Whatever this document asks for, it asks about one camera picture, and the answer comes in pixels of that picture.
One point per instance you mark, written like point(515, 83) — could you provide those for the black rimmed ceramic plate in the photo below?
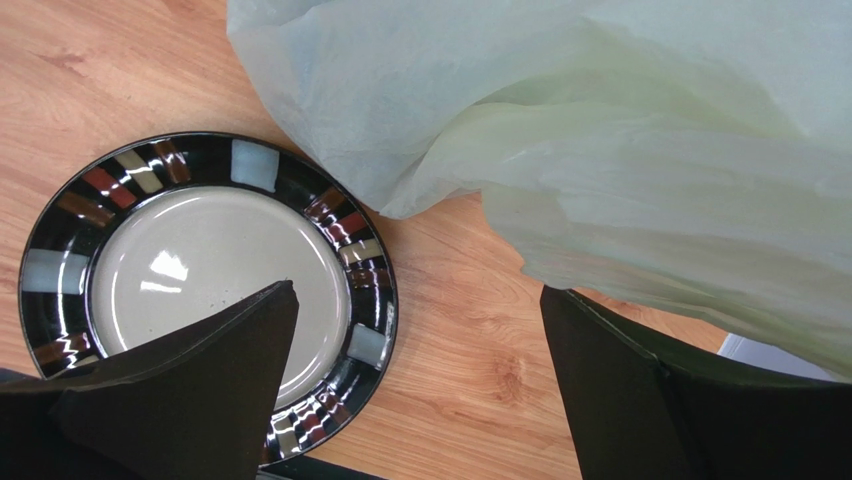
point(169, 230)

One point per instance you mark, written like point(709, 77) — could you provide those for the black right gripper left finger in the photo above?
point(194, 404)

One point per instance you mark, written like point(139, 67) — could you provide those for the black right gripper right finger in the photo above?
point(643, 405)

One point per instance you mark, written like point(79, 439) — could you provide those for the pale green plastic bag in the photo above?
point(690, 156)

